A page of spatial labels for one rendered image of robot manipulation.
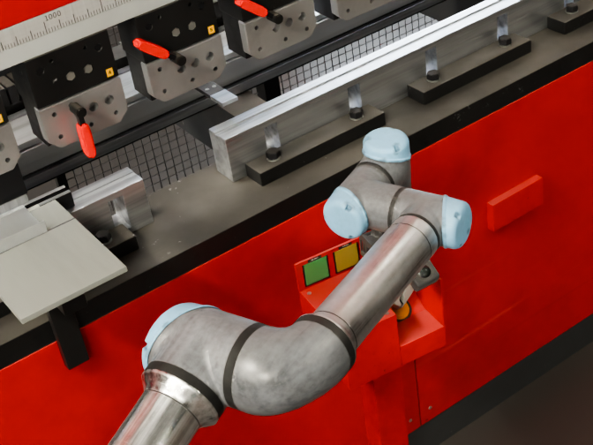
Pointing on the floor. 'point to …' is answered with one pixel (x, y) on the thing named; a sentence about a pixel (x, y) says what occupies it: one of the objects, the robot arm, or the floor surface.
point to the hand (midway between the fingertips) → (401, 305)
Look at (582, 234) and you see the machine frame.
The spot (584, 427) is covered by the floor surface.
